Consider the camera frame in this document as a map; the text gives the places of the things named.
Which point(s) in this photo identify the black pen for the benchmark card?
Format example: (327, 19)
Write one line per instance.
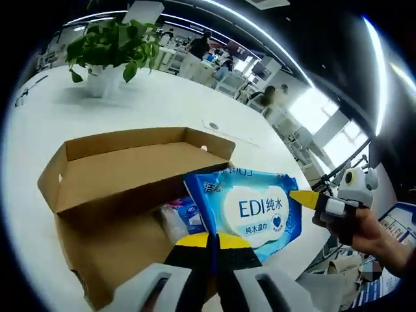
(39, 80)

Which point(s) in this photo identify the green potted plant white pot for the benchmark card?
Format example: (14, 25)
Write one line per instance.
(107, 42)

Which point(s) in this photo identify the beige canvas bag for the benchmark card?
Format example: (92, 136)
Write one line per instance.
(341, 266)

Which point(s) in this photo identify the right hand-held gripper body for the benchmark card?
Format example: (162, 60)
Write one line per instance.
(357, 191)

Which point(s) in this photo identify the black tripod stand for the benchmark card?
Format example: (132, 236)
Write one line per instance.
(328, 178)

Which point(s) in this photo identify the dark monitor screen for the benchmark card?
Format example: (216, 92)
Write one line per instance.
(259, 70)

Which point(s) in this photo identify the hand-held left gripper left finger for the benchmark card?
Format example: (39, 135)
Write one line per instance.
(188, 260)

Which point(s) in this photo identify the red wall screen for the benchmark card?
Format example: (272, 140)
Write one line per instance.
(240, 50)

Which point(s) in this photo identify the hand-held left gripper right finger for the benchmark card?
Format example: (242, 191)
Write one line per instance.
(237, 256)

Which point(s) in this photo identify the person's right hand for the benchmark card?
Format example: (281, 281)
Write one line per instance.
(367, 230)

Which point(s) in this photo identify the white office counter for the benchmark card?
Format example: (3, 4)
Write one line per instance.
(172, 60)

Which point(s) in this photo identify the blue wet wipes pack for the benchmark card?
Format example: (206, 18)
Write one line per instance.
(253, 208)

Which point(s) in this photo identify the white office chair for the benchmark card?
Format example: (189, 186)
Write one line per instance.
(253, 99)
(232, 86)

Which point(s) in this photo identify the blue white packet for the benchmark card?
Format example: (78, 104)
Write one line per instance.
(182, 216)

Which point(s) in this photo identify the brown cardboard shoe box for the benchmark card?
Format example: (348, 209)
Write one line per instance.
(113, 182)

